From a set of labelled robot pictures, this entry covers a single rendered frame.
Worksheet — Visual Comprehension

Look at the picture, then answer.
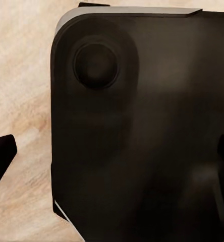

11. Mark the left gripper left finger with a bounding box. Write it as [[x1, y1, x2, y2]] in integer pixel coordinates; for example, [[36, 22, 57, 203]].
[[0, 134, 17, 180]]

